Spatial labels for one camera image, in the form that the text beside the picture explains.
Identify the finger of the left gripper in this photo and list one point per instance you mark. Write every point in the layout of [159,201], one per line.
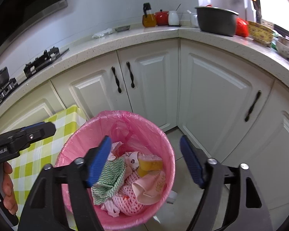
[34,127]
[34,136]

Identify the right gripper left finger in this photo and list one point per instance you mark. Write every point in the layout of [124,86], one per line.
[44,208]

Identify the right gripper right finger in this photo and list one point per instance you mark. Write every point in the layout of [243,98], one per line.
[246,209]

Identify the green wavy cleaning cloth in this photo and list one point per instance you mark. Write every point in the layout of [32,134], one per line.
[110,181]

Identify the white printed paper wrapper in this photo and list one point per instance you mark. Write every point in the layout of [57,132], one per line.
[131,158]

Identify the yellow sponge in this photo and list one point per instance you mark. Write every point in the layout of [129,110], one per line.
[148,163]

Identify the white kitchen cabinets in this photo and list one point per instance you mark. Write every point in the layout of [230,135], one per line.
[203,90]

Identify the pink-lined trash bin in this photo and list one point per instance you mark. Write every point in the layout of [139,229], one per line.
[137,134]

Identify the person's left hand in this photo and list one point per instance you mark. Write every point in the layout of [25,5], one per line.
[7,186]

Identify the green checked tablecloth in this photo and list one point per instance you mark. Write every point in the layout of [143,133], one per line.
[28,165]

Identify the white foam fruit net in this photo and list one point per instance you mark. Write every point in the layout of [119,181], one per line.
[124,201]

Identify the speckled white countertop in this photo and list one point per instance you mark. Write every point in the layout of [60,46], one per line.
[263,57]

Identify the clear plastic bag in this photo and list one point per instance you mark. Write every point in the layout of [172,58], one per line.
[103,33]

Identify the small grey dish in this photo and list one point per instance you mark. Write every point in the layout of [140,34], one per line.
[122,28]

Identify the red lidded pot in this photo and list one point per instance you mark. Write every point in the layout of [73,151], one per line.
[161,18]

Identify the yellow patterned basket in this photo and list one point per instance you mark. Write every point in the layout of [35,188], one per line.
[260,33]

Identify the red plastic bag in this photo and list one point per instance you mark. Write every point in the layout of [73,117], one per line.
[242,28]

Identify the large black pot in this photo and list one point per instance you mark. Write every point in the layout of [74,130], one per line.
[217,20]

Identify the white cup with spoon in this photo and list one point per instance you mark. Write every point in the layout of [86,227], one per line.
[193,19]

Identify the yellow spray bottle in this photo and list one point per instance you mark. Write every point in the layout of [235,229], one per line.
[250,10]

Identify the black cabinet handle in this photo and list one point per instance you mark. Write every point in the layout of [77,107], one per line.
[251,108]
[116,80]
[130,74]

